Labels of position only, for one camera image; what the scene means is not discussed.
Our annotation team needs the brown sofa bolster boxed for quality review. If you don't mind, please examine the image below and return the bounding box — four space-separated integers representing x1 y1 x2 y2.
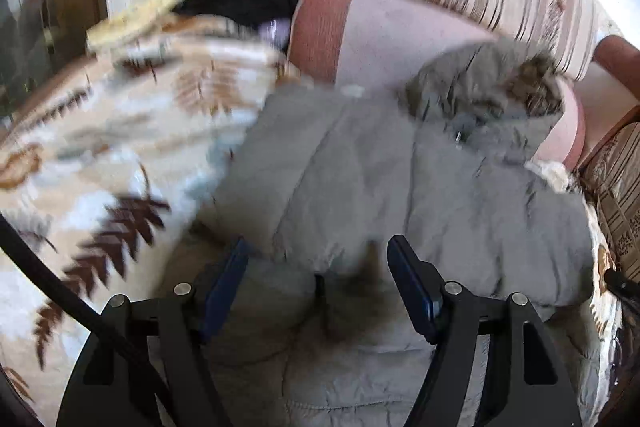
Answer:
595 34 640 85

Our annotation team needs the leaf print fleece blanket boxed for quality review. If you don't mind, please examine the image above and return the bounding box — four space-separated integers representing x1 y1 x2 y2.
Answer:
0 14 626 413

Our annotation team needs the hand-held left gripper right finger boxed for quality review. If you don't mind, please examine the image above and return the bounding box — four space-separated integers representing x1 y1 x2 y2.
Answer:
387 235 583 427

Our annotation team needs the pink sofa bolster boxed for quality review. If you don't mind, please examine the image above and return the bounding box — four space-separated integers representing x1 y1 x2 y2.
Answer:
287 0 586 170

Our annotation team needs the grey padded jacket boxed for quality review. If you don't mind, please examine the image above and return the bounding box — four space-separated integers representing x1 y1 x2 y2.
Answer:
165 39 601 427

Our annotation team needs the yellow patterned cloth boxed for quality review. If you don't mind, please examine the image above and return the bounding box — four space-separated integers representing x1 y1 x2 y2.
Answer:
87 0 193 52

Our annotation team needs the dark glass panel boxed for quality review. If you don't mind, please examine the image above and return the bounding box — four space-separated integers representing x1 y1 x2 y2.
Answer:
0 0 66 118

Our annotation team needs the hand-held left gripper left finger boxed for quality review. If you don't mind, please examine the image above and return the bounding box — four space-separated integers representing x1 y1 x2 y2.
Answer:
55 237 250 427

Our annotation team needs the black cable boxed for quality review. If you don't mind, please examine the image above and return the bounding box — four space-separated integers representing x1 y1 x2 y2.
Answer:
0 214 173 410

